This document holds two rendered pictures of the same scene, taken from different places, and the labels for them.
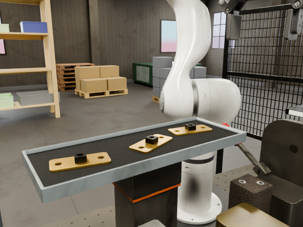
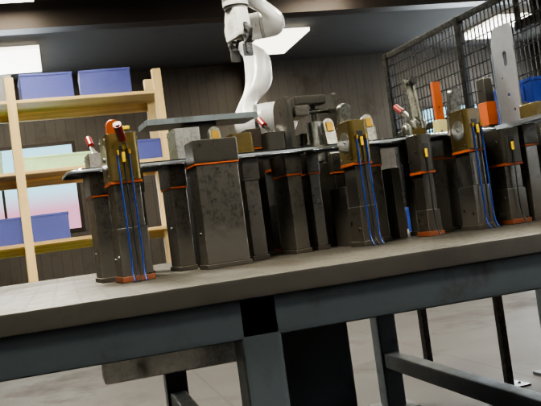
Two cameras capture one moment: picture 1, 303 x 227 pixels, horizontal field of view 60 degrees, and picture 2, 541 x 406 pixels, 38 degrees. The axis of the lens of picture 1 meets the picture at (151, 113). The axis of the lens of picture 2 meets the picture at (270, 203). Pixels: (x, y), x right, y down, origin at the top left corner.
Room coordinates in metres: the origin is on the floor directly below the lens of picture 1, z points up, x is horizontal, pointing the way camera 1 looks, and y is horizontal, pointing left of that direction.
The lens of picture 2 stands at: (-2.00, -0.78, 0.79)
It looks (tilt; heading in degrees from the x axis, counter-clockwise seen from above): 2 degrees up; 14
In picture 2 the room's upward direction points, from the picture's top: 8 degrees counter-clockwise
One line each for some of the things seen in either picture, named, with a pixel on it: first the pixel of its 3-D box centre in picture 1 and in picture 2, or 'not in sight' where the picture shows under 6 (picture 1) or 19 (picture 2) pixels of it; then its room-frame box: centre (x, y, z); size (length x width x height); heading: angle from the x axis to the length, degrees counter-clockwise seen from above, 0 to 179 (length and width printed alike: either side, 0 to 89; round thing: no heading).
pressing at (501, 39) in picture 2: not in sight; (505, 76); (0.68, -0.98, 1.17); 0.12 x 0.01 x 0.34; 34
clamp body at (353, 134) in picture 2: not in sight; (361, 184); (0.15, -0.52, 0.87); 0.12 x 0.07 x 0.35; 34
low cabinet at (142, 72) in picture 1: (165, 73); not in sight; (9.58, -0.52, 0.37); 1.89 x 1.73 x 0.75; 119
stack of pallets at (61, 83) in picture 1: (75, 76); not in sight; (8.50, 2.46, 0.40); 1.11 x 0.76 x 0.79; 119
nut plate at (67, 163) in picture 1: (80, 158); not in sight; (0.35, 0.10, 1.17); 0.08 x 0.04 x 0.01; 112
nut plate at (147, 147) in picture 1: (151, 140); not in sight; (0.43, 0.00, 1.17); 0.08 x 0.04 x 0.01; 145
